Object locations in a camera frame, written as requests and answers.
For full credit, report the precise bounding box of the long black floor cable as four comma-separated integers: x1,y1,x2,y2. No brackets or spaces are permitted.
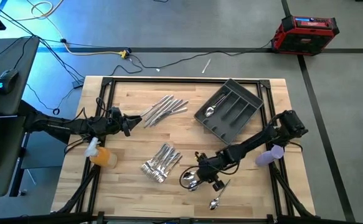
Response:
0,0,85,80

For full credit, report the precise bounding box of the grey plastic cutlery tray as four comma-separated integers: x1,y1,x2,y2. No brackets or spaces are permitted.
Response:
194,78,265,146

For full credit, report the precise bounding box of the dark grey side desk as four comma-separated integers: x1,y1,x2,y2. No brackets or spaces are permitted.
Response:
0,115,30,199

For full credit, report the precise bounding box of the black radio power cable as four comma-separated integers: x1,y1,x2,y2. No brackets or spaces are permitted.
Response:
128,39,274,70

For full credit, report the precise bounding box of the black cable with loop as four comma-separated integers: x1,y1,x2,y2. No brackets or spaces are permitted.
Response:
25,82,61,116

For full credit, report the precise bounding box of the black computer mouse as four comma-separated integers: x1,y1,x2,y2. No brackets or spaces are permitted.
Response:
0,68,21,95

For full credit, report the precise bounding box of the cream extension cord yellow plug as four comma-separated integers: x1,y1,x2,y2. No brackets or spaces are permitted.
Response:
15,0,130,60

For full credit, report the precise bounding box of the purple plastic bottle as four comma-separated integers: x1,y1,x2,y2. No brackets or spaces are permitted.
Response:
255,144,285,168

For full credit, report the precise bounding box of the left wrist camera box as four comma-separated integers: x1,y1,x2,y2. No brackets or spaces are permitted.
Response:
116,113,130,127

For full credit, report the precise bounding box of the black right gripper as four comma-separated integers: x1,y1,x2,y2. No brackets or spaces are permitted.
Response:
196,151,232,187

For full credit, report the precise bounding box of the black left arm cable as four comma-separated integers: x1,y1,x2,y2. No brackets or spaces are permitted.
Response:
63,96,108,156

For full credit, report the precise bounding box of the silver metal fork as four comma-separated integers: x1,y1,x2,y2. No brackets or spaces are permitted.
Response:
154,152,181,182
150,151,178,179
146,147,174,176
139,143,167,171
158,155,183,184
143,145,170,174

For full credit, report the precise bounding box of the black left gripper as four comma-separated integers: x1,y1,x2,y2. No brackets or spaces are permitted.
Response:
105,106,143,138

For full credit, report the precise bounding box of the red jobsite radio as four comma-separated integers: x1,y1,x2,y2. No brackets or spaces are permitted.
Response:
270,14,341,57

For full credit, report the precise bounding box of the white stick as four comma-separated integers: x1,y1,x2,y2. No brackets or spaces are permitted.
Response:
201,58,212,75

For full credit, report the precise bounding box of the short black floor cable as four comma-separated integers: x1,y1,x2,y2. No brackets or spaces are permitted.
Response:
110,57,144,77

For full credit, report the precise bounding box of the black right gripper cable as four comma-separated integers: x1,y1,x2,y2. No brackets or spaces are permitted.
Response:
178,164,201,190

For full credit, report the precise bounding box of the black aluminium table frame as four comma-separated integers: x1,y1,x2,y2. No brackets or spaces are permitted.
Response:
50,76,316,224

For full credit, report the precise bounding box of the silver metal table knife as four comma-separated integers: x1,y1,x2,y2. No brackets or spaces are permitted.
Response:
139,95,171,118
149,100,184,128
151,101,189,126
154,108,189,124
143,99,180,128
143,95,175,122

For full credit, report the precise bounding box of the black mouse cable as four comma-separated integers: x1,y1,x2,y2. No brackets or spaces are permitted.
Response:
11,35,42,71

